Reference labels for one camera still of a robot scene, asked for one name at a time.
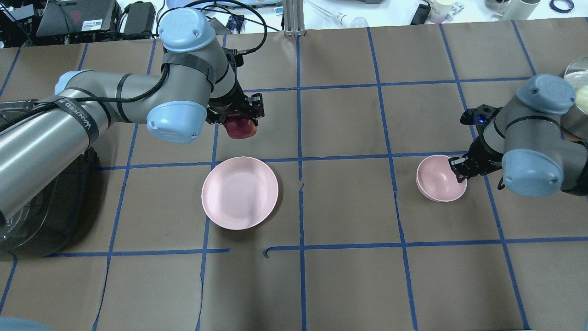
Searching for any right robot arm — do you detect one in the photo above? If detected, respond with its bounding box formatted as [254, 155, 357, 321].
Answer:
[448, 74, 588, 197]

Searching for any glass pot with lid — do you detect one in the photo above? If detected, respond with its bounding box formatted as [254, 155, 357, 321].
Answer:
[561, 56, 588, 140]

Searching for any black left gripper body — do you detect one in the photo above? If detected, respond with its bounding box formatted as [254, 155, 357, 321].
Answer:
[206, 51, 265, 126]

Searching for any white light bulb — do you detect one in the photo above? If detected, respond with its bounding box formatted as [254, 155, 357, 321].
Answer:
[330, 12, 369, 28]

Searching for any black braided cable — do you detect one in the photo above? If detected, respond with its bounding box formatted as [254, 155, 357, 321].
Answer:
[0, 0, 268, 134]

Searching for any black rice cooker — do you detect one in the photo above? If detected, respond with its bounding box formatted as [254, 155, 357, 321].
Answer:
[1, 97, 111, 261]

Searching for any aluminium frame post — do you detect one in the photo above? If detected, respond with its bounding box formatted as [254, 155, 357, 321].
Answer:
[282, 0, 306, 36]

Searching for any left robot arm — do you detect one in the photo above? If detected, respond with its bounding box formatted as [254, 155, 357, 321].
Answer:
[0, 1, 265, 222]

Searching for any large pink plate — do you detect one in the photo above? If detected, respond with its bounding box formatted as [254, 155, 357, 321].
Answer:
[200, 156, 279, 230]

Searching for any red apple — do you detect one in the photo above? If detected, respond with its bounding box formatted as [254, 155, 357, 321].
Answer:
[223, 115, 258, 140]

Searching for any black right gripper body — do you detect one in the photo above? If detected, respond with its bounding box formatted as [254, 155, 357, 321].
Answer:
[460, 105, 503, 181]

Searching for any lavender cup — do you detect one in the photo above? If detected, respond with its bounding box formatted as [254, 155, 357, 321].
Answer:
[429, 0, 456, 24]

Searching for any small pink bowl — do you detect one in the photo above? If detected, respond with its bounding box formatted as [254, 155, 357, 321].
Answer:
[416, 155, 468, 203]

